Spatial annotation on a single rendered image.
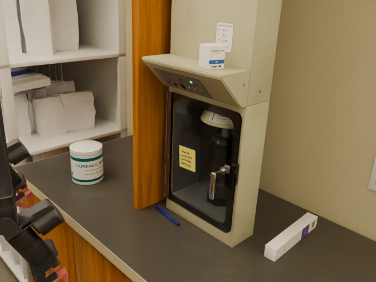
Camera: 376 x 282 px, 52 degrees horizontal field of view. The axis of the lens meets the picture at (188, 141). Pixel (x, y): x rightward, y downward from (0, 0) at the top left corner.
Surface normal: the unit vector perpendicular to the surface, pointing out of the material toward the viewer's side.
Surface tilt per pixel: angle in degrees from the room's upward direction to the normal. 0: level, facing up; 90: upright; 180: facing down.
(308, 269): 0
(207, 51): 90
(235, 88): 90
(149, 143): 90
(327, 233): 0
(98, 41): 90
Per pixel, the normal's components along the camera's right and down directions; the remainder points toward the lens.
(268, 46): 0.70, 0.29
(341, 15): -0.71, 0.23
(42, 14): 0.10, 0.47
